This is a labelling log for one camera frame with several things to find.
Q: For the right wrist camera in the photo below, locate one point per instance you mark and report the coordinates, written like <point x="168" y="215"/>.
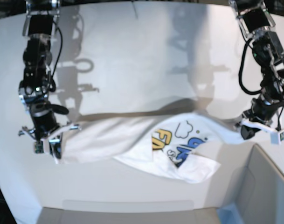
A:
<point x="38" y="147"/>

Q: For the grey tape strip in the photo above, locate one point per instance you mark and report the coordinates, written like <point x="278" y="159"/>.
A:
<point x="128" y="207"/>

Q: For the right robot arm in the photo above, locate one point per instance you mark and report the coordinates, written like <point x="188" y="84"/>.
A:
<point x="41" y="25"/>

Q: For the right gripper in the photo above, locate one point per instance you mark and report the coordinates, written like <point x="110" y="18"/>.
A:
<point x="46" y="127"/>

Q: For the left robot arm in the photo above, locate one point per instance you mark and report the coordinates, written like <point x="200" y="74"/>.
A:
<point x="258" y="30"/>

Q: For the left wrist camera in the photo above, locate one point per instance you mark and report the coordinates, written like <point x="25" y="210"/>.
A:
<point x="277" y="137"/>

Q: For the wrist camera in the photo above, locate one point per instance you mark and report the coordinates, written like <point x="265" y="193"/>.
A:
<point x="277" y="137"/>
<point x="38" y="147"/>

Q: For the grey cardboard bin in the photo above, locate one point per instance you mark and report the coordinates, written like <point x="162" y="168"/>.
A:
<point x="256" y="192"/>

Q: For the white printed t-shirt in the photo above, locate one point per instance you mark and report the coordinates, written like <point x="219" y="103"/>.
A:
<point x="163" y="146"/>

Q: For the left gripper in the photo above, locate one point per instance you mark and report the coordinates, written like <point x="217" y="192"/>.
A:
<point x="260" y="112"/>

